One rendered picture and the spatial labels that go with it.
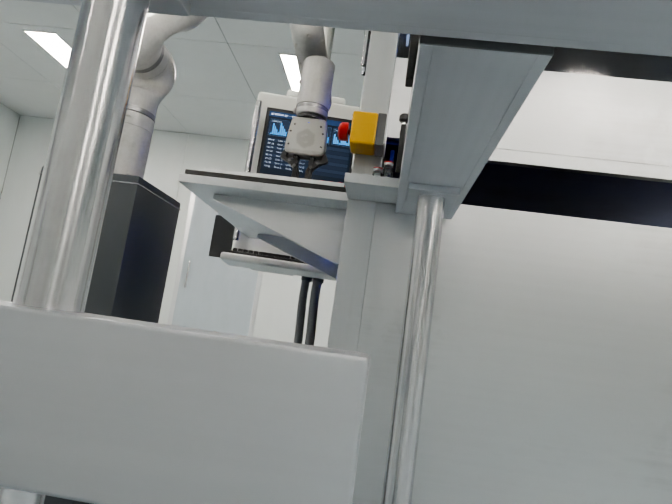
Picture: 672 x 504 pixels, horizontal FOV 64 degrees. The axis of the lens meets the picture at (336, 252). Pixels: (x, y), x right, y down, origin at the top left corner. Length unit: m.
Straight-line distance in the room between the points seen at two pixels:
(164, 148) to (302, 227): 6.49
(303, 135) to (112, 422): 1.07
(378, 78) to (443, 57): 0.74
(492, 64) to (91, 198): 0.39
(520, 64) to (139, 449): 0.47
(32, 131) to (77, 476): 8.34
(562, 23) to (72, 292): 0.45
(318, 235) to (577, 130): 0.63
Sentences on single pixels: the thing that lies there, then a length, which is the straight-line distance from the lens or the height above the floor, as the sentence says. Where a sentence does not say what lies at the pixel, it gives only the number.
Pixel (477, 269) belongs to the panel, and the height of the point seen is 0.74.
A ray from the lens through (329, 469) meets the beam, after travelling 0.37.
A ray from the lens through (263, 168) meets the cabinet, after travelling 2.31.
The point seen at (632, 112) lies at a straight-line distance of 1.38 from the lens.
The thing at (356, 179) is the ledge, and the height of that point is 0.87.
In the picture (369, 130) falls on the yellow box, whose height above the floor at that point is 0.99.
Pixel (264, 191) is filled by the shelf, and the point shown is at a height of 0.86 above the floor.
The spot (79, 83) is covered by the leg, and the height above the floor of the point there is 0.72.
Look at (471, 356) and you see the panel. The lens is 1.18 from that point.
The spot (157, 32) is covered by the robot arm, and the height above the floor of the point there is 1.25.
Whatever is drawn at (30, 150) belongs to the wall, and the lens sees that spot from 8.61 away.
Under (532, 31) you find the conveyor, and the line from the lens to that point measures 0.53.
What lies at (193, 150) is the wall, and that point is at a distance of 7.58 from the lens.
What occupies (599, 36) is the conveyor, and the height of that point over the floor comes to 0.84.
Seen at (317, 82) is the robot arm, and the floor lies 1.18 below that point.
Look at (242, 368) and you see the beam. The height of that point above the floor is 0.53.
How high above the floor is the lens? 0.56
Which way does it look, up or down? 9 degrees up
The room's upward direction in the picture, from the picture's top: 8 degrees clockwise
